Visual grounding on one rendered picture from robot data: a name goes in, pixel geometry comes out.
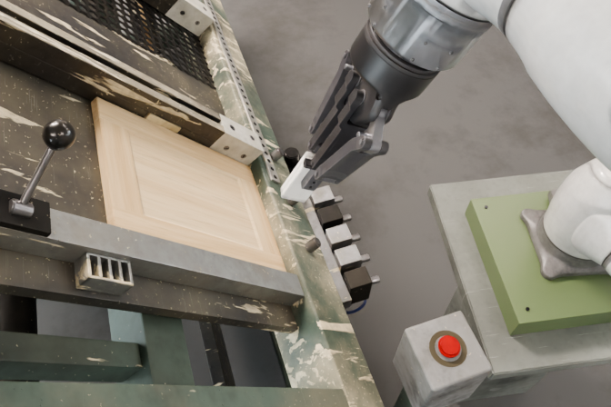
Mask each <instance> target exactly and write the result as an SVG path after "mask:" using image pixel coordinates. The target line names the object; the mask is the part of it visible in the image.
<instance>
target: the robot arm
mask: <svg viewBox="0 0 611 407"><path fill-rule="evenodd" d="M367 7H368V15H369V18H368V20H367V22H366V24H365V25H364V27H363V28H362V30H361V31H360V33H359V34H358V36H357V37H356V39H355V41H354V42H353V43H352V46H351V49H350V50H345V52H344V54H343V57H342V60H341V63H340V65H339V68H338V71H337V73H336V76H335V78H334V80H333V82H332V84H330V86H329V88H328V90H327V92H326V95H325V97H324V99H323V101H322V103H321V104H320V106H319V108H318V110H317V112H316V115H315V117H314V119H313V121H312V123H311V124H310V126H309V133H310V134H312V135H313V136H312V138H311V139H310V141H309V142H308V146H307V148H308V150H307V151H306V152H305V154H304V155H303V157H302V158H301V160H300V161H299V163H298V164H297V165H296V167H295V169H294V170H293V171H292V173H291V174H290V175H289V176H288V178H287V179H286V180H285V182H284V184H283V185H282V187H281V197H282V198H284V199H288V200H293V201H298V202H301V203H304V202H305V201H306V200H307V199H308V197H309V196H310V195H311V194H312V192H313V191H314V190H315V189H316V188H317V187H318V186H319V185H320V184H321V183H322V182H327V183H331V184H339V183H341V182H342V181H343V180H344V179H346V178H347V176H349V175H350V174H352V173H353V172H354V171H356V170H357V169H358V168H360V167H361V166H362V165H364V164H365V163H367V162H368V161H369V160H371V159H372V158H373V157H375V156H379V155H385V154H386V153H387V152H388V149H389V143H388V142H385V141H382V136H383V131H384V125H385V124H387V123H389V122H390V120H391V119H392V117H393V115H394V112H395V110H396V108H397V107H398V105H399V104H401V103H403V102H406V101H409V100H412V99H415V98H417V97H418V96H419V95H421V94H422V93H423V92H424V90H425V89H426V88H427V87H428V86H429V84H430V83H431V82H432V81H433V80H434V78H435V77H436V76H437V75H438V73H439V72H440V71H446V70H449V69H451V68H453V67H455V66H456V65H457V64H458V63H459V62H460V61H461V60H462V58H463V57H464V56H465V55H466V54H467V52H468V51H469V50H470V49H471V48H472V47H473V45H474V44H475V43H476V42H477V41H478V40H479V38H480V37H481V36H482V35H483V34H484V33H485V32H486V31H488V30H489V29H490V27H491V26H492V25H494V26H495V27H497V28H498V29H499V30H500V31H501V33H502V34H503V35H504V36H505V37H506V38H507V39H508V41H509V42H510V44H511V45H512V46H513V47H514V49H515V50H516V52H517V53H518V55H519V57H520V59H521V60H522V62H523V64H524V66H525V68H526V71H527V73H528V74H529V76H530V77H531V79H532V80H533V82H534V83H535V84H536V86H537V88H538V89H539V91H540V92H541V93H542V95H543V96H544V98H545V99H546V100H547V101H548V102H549V103H550V105H551V106H552V107H553V108H554V110H555V111H556V112H557V114H558V115H559V116H560V117H561V118H562V120H563V121H564V122H565V123H566V125H567V126H568V127H569V128H570V130H571V131H572V132H573V133H574V134H575V135H576V136H577V138H578V139H579V140H580V141H581V142H582V143H583V144H584V145H585V146H586V148H587V149H588V150H589V151H590V152H591V153H592V154H593V155H594V156H595V157H596V158H595V159H593V160H591V161H589V162H587V163H585V164H583V165H581V166H579V167H577V168H576V169H575V170H574V171H573V172H572V173H571V174H570V175H569V176H568V177H567V178H566V179H565V180H564V182H562V184H561V185H560V187H559V188H558V189H552V190H551V191H549V193H548V201H549V206H548V208H547V210H534V209H524V210H523V211H522V213H521V214H520V218H521V220H522V221H523V222H524V223H525V225H526V228H527V230H528V232H529V235H530V237H531V240H532V243H533V245H534V247H535V250H536V255H537V257H538V260H539V262H540V273H541V275H542V276H543V277H544V278H545V279H547V280H554V279H555V278H558V277H563V276H578V275H595V274H608V275H610V276H611V0H370V2H369V4H368V5H367Z"/></svg>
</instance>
